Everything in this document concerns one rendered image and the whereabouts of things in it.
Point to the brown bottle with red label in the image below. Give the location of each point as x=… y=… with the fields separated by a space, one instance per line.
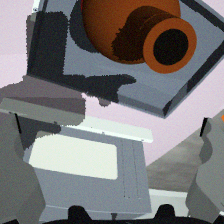
x=139 y=31

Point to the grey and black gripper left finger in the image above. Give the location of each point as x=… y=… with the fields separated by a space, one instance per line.
x=21 y=197

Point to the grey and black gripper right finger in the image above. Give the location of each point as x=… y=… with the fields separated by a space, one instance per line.
x=205 y=198

